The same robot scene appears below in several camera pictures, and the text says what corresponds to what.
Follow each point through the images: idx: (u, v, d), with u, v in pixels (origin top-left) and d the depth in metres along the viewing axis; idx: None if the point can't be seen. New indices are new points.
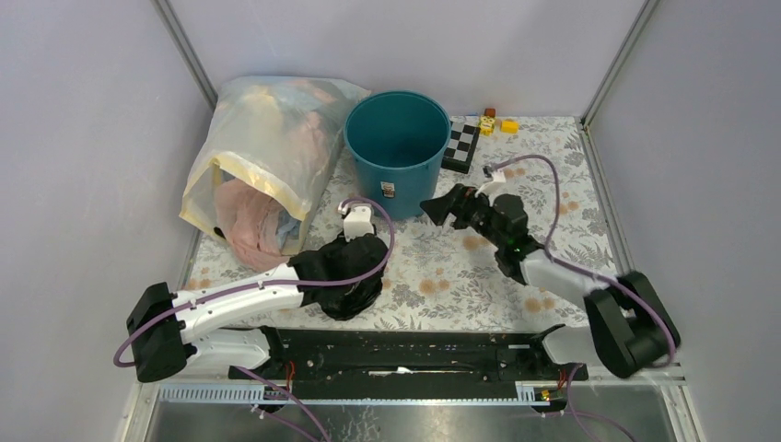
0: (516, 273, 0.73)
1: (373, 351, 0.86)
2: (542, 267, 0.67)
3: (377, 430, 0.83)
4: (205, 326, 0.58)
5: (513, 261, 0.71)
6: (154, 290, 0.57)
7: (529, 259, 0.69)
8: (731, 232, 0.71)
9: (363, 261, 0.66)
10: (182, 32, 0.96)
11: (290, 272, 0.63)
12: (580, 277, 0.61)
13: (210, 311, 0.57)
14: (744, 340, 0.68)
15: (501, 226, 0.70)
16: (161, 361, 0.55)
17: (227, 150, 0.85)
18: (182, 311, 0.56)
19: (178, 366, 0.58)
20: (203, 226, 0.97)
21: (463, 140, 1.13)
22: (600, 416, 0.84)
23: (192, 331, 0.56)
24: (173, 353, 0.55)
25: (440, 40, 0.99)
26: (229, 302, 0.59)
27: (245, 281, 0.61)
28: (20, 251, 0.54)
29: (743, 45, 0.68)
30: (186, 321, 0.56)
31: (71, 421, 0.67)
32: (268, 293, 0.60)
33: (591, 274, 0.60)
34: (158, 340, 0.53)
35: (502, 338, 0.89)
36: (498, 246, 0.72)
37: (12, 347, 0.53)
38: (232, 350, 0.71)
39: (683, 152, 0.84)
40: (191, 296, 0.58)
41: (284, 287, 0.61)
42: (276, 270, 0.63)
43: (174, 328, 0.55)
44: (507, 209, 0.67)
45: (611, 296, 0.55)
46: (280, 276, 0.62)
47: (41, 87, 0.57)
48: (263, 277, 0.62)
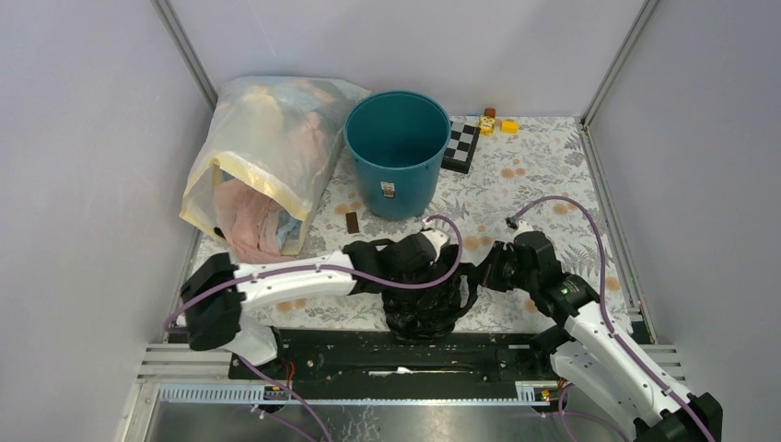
0: (558, 314, 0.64)
1: (373, 351, 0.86)
2: (598, 339, 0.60)
3: (377, 430, 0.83)
4: (263, 300, 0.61)
5: (557, 303, 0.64)
6: (217, 260, 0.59)
7: (581, 319, 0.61)
8: (732, 232, 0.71)
9: (413, 259, 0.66)
10: (182, 32, 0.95)
11: (343, 260, 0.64)
12: (649, 382, 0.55)
13: (270, 286, 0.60)
14: (740, 339, 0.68)
15: (530, 261, 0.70)
16: (216, 328, 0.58)
17: (227, 151, 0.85)
18: (244, 283, 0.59)
19: (224, 336, 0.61)
20: (203, 226, 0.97)
21: (463, 140, 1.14)
22: (595, 416, 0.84)
23: (248, 303, 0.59)
24: (229, 321, 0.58)
25: (440, 39, 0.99)
26: (286, 281, 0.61)
27: (303, 261, 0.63)
28: (19, 250, 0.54)
29: (743, 47, 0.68)
30: (247, 294, 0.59)
31: (71, 421, 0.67)
32: (322, 276, 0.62)
33: (664, 389, 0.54)
34: (219, 309, 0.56)
35: (502, 338, 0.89)
36: (531, 284, 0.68)
37: (12, 346, 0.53)
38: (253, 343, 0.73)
39: (683, 153, 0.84)
40: (253, 270, 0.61)
41: (337, 274, 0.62)
42: (331, 256, 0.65)
43: (235, 299, 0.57)
44: (530, 240, 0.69)
45: (681, 427, 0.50)
46: (335, 261, 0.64)
47: (42, 89, 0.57)
48: (320, 261, 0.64)
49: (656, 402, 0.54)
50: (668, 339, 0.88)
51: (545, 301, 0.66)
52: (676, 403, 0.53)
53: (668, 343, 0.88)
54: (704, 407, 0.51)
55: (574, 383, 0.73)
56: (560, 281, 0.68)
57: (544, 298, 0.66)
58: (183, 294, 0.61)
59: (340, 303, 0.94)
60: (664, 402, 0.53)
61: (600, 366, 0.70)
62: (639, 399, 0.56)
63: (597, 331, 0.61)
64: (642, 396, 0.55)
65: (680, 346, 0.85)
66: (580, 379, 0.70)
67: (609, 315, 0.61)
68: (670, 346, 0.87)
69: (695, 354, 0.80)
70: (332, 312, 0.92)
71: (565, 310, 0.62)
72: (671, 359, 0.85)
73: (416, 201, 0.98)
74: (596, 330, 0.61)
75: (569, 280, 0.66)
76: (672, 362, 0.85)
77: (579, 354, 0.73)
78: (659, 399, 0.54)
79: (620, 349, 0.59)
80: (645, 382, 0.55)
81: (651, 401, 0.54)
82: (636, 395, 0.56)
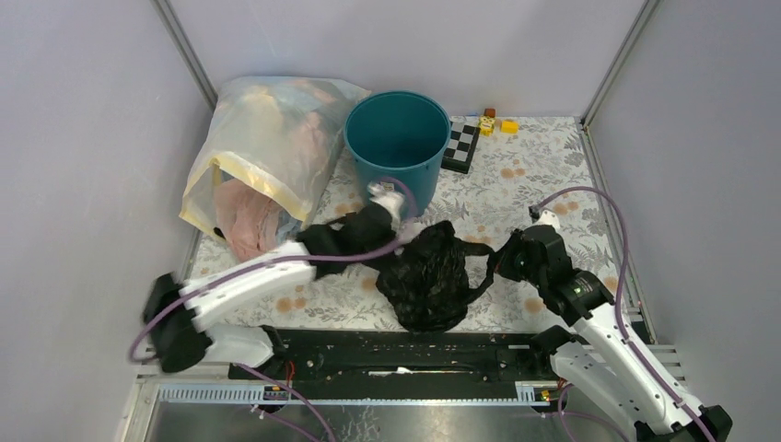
0: (568, 312, 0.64)
1: (373, 351, 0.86)
2: (610, 343, 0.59)
3: (377, 430, 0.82)
4: (222, 310, 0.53)
5: (568, 302, 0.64)
6: (157, 280, 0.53)
7: (593, 322, 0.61)
8: (732, 231, 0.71)
9: (370, 226, 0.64)
10: (182, 32, 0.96)
11: (295, 250, 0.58)
12: (661, 392, 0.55)
13: (222, 295, 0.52)
14: (741, 339, 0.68)
15: (540, 257, 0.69)
16: (179, 350, 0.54)
17: (227, 151, 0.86)
18: (193, 297, 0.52)
19: (196, 351, 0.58)
20: (203, 226, 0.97)
21: (463, 140, 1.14)
22: (596, 416, 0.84)
23: (201, 319, 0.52)
24: (189, 338, 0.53)
25: (440, 39, 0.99)
26: (240, 285, 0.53)
27: (252, 261, 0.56)
28: (19, 250, 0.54)
29: (743, 46, 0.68)
30: (197, 309, 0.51)
31: (70, 420, 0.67)
32: (278, 271, 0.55)
33: (675, 400, 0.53)
34: (173, 331, 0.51)
35: (502, 338, 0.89)
36: (542, 283, 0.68)
37: (12, 345, 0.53)
38: (241, 345, 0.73)
39: (683, 153, 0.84)
40: (200, 284, 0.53)
41: (294, 265, 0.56)
42: (282, 248, 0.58)
43: (186, 319, 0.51)
44: (539, 234, 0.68)
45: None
46: (287, 253, 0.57)
47: (42, 89, 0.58)
48: (271, 255, 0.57)
49: (667, 414, 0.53)
50: (669, 339, 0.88)
51: (556, 299, 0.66)
52: (688, 416, 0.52)
53: (668, 343, 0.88)
54: (714, 418, 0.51)
55: (573, 383, 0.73)
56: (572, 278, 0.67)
57: (555, 296, 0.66)
58: (145, 321, 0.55)
59: (340, 303, 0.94)
60: (675, 414, 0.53)
61: (600, 367, 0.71)
62: (650, 409, 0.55)
63: (610, 335, 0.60)
64: (653, 406, 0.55)
65: (680, 345, 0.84)
66: (580, 380, 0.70)
67: (623, 319, 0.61)
68: (670, 346, 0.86)
69: (696, 355, 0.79)
70: (332, 312, 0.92)
71: (577, 310, 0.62)
72: (671, 359, 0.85)
73: (422, 195, 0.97)
74: (609, 334, 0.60)
75: (581, 278, 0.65)
76: (672, 362, 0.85)
77: (580, 355, 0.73)
78: (670, 411, 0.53)
79: (633, 355, 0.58)
80: (656, 392, 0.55)
81: (662, 413, 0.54)
82: (647, 404, 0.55)
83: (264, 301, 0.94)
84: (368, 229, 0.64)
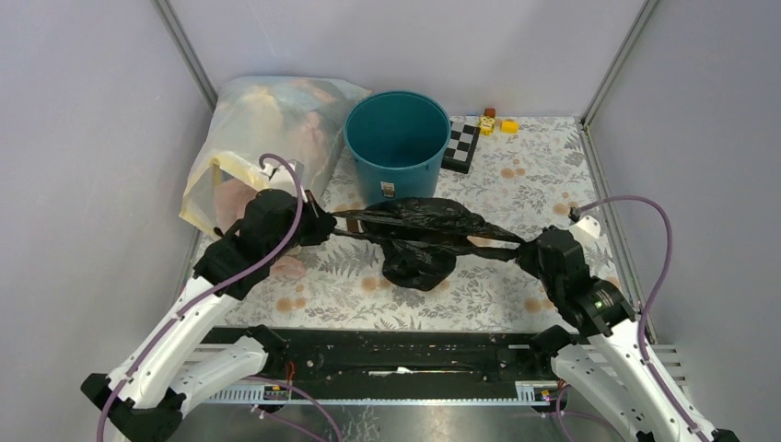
0: (587, 325, 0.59)
1: (373, 351, 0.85)
2: (628, 364, 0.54)
3: (377, 430, 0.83)
4: (160, 382, 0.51)
5: (586, 315, 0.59)
6: (84, 386, 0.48)
7: (613, 341, 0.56)
8: (732, 232, 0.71)
9: (268, 220, 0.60)
10: (182, 32, 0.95)
11: (200, 284, 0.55)
12: (676, 417, 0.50)
13: (151, 369, 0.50)
14: (741, 340, 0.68)
15: (555, 266, 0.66)
16: (144, 428, 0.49)
17: (227, 151, 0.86)
18: (124, 388, 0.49)
19: (173, 419, 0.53)
20: (203, 226, 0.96)
21: (463, 140, 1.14)
22: (596, 416, 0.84)
23: (144, 403, 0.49)
24: (148, 414, 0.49)
25: (440, 39, 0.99)
26: (162, 353, 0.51)
27: (162, 324, 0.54)
28: (20, 250, 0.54)
29: (744, 47, 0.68)
30: (133, 397, 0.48)
31: (70, 421, 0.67)
32: (192, 319, 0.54)
33: (691, 425, 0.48)
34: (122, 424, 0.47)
35: (502, 338, 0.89)
36: (558, 293, 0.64)
37: (13, 345, 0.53)
38: (225, 370, 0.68)
39: (683, 153, 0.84)
40: (122, 372, 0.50)
41: (203, 306, 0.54)
42: (186, 292, 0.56)
43: (127, 409, 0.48)
44: (555, 241, 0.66)
45: None
46: (192, 297, 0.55)
47: (42, 89, 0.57)
48: (177, 308, 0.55)
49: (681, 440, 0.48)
50: (668, 339, 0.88)
51: (573, 310, 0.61)
52: None
53: (667, 343, 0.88)
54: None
55: (573, 385, 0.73)
56: (589, 287, 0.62)
57: (573, 308, 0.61)
58: None
59: (340, 303, 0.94)
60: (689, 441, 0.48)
61: (601, 373, 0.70)
62: (664, 433, 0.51)
63: (628, 354, 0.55)
64: (666, 431, 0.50)
65: (680, 345, 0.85)
66: (580, 384, 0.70)
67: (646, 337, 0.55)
68: (670, 346, 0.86)
69: (696, 355, 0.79)
70: (332, 312, 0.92)
71: (597, 328, 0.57)
72: (671, 359, 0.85)
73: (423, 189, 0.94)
74: (628, 354, 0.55)
75: (599, 289, 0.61)
76: (671, 362, 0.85)
77: (582, 360, 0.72)
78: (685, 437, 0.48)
79: (651, 378, 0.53)
80: (670, 417, 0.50)
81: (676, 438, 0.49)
82: (663, 430, 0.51)
83: (264, 301, 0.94)
84: (269, 225, 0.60)
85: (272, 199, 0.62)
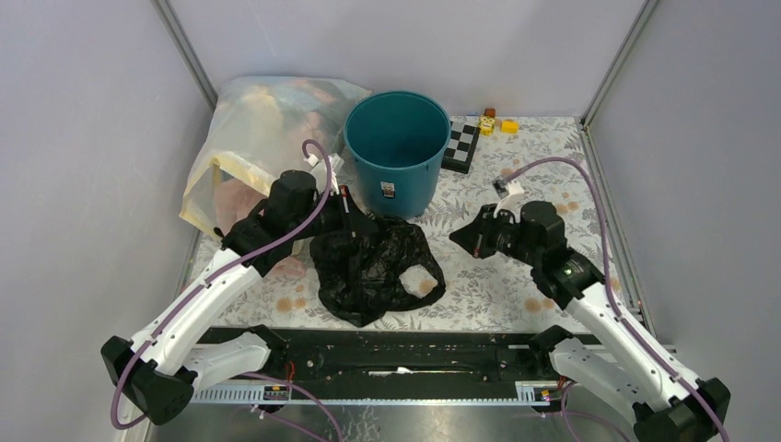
0: (561, 294, 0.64)
1: (373, 351, 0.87)
2: (602, 322, 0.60)
3: (377, 430, 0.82)
4: (180, 349, 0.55)
5: (560, 283, 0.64)
6: (108, 347, 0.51)
7: (586, 302, 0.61)
8: (732, 230, 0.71)
9: (292, 201, 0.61)
10: (182, 31, 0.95)
11: (227, 256, 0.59)
12: (657, 368, 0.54)
13: (174, 334, 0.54)
14: (744, 339, 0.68)
15: (536, 238, 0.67)
16: (158, 401, 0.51)
17: (227, 151, 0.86)
18: (146, 350, 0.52)
19: (186, 394, 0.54)
20: (203, 226, 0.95)
21: (463, 140, 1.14)
22: (599, 416, 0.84)
23: (165, 366, 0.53)
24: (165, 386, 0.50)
25: (440, 39, 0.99)
26: (184, 319, 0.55)
27: (189, 288, 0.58)
28: (19, 250, 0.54)
29: (745, 45, 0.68)
30: (156, 358, 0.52)
31: (70, 420, 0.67)
32: (217, 286, 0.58)
33: (672, 375, 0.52)
34: (140, 386, 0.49)
35: (502, 338, 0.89)
36: (536, 263, 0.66)
37: (12, 345, 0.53)
38: (229, 360, 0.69)
39: (683, 152, 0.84)
40: (146, 334, 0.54)
41: (229, 274, 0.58)
42: (213, 262, 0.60)
43: (148, 368, 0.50)
44: (538, 216, 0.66)
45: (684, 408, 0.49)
46: (219, 267, 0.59)
47: (41, 89, 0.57)
48: (204, 274, 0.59)
49: (664, 389, 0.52)
50: (669, 339, 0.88)
51: (548, 282, 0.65)
52: (684, 389, 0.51)
53: (668, 343, 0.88)
54: (712, 391, 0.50)
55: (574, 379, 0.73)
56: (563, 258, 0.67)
57: (547, 278, 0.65)
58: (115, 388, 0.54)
59: None
60: (672, 389, 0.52)
61: (597, 358, 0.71)
62: (648, 386, 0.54)
63: (602, 314, 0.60)
64: (649, 382, 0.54)
65: (680, 345, 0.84)
66: (580, 374, 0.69)
67: (614, 296, 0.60)
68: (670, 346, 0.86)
69: (697, 354, 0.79)
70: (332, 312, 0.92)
71: (569, 292, 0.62)
72: None
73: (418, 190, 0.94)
74: (601, 313, 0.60)
75: (574, 259, 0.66)
76: None
77: (577, 349, 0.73)
78: (668, 387, 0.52)
79: (626, 332, 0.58)
80: (653, 368, 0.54)
81: (659, 388, 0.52)
82: (645, 381, 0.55)
83: (264, 301, 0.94)
84: (292, 203, 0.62)
85: (296, 179, 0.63)
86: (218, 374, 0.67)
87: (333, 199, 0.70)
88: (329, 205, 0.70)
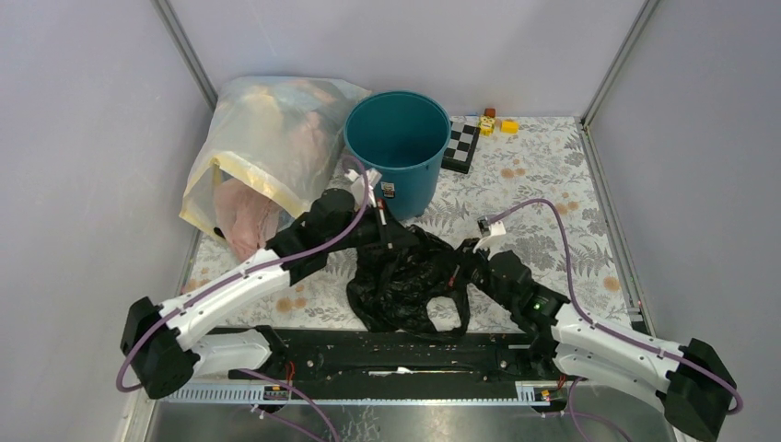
0: (543, 331, 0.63)
1: (373, 351, 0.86)
2: (584, 336, 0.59)
3: (377, 430, 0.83)
4: (203, 328, 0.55)
5: (538, 321, 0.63)
6: (140, 306, 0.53)
7: (563, 324, 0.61)
8: (733, 232, 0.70)
9: (330, 219, 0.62)
10: (182, 31, 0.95)
11: (269, 254, 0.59)
12: (644, 353, 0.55)
13: (202, 311, 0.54)
14: (748, 339, 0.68)
15: (507, 289, 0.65)
16: (165, 373, 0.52)
17: (227, 151, 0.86)
18: (173, 319, 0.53)
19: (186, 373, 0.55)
20: (203, 226, 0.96)
21: (463, 140, 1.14)
22: (600, 416, 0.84)
23: (184, 338, 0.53)
24: (177, 359, 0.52)
25: (441, 38, 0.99)
26: (218, 298, 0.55)
27: (227, 273, 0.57)
28: (19, 250, 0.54)
29: (745, 46, 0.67)
30: (180, 328, 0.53)
31: (70, 421, 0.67)
32: (253, 280, 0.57)
33: (658, 353, 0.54)
34: (159, 351, 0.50)
35: (502, 338, 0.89)
36: (513, 309, 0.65)
37: (12, 346, 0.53)
38: (233, 353, 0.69)
39: (683, 153, 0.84)
40: (177, 303, 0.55)
41: (268, 271, 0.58)
42: (254, 257, 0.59)
43: (170, 335, 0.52)
44: (507, 270, 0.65)
45: (686, 380, 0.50)
46: (260, 262, 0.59)
47: (40, 90, 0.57)
48: (246, 265, 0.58)
49: (658, 368, 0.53)
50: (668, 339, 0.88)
51: (528, 324, 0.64)
52: (675, 361, 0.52)
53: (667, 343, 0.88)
54: (695, 352, 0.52)
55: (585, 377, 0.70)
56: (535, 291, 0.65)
57: (528, 321, 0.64)
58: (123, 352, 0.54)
59: (340, 303, 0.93)
60: (664, 366, 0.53)
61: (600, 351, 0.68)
62: (646, 373, 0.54)
63: (579, 329, 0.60)
64: (646, 370, 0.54)
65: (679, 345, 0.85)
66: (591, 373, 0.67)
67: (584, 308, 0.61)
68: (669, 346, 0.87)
69: None
70: (332, 312, 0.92)
71: (545, 323, 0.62)
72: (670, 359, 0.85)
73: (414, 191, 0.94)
74: (578, 328, 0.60)
75: (542, 292, 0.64)
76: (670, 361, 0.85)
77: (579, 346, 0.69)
78: (659, 365, 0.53)
79: (606, 336, 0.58)
80: (641, 354, 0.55)
81: (654, 370, 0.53)
82: (640, 370, 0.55)
83: (264, 301, 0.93)
84: (328, 222, 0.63)
85: (335, 199, 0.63)
86: (220, 363, 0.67)
87: (371, 213, 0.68)
88: (366, 218, 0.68)
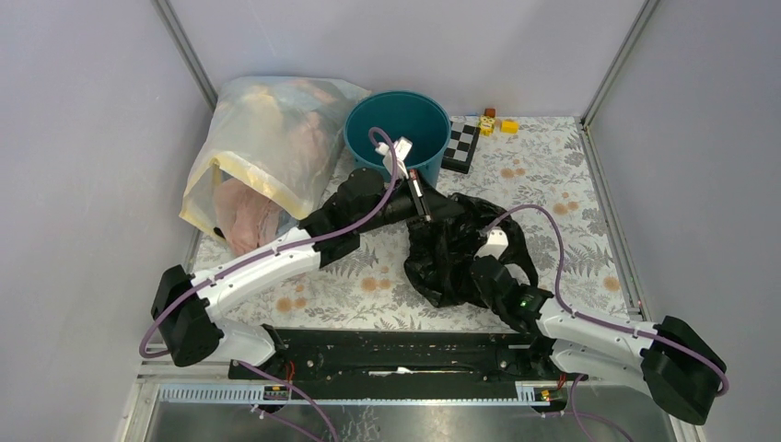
0: (532, 330, 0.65)
1: (373, 351, 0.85)
2: (565, 326, 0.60)
3: (377, 430, 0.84)
4: (230, 300, 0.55)
5: (525, 318, 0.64)
6: (173, 272, 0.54)
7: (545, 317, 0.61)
8: (733, 232, 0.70)
9: (361, 201, 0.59)
10: (181, 30, 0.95)
11: (300, 234, 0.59)
12: (620, 334, 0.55)
13: (232, 284, 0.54)
14: (745, 339, 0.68)
15: (490, 289, 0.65)
16: (192, 343, 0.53)
17: (227, 150, 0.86)
18: (203, 288, 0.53)
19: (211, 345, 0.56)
20: (203, 226, 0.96)
21: (463, 140, 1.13)
22: (600, 416, 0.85)
23: (215, 308, 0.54)
24: (203, 331, 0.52)
25: (440, 38, 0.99)
26: (250, 273, 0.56)
27: (259, 250, 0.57)
28: (18, 251, 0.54)
29: (745, 46, 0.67)
30: (210, 298, 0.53)
31: (70, 420, 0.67)
32: (284, 258, 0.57)
33: (633, 332, 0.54)
34: (186, 319, 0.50)
35: (502, 338, 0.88)
36: (498, 307, 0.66)
37: (12, 347, 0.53)
38: (244, 342, 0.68)
39: (683, 153, 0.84)
40: (209, 273, 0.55)
41: (299, 250, 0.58)
42: (287, 235, 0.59)
43: (199, 305, 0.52)
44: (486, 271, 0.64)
45: (661, 356, 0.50)
46: (293, 239, 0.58)
47: (41, 90, 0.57)
48: (278, 243, 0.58)
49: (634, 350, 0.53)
50: None
51: (517, 321, 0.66)
52: (649, 339, 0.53)
53: None
54: (672, 329, 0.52)
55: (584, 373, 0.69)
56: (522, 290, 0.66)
57: (515, 319, 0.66)
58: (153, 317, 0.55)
59: (340, 303, 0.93)
60: (639, 345, 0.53)
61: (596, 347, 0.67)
62: (626, 355, 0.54)
63: (562, 318, 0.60)
64: (625, 353, 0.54)
65: None
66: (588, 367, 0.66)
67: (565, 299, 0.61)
68: None
69: None
70: (332, 312, 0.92)
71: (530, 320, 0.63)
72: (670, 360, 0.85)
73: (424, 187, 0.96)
74: (561, 318, 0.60)
75: (529, 289, 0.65)
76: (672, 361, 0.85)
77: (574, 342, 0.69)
78: (634, 344, 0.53)
79: (586, 322, 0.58)
80: (617, 337, 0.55)
81: (630, 351, 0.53)
82: (621, 354, 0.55)
83: (264, 301, 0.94)
84: (358, 203, 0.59)
85: (361, 181, 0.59)
86: (229, 349, 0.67)
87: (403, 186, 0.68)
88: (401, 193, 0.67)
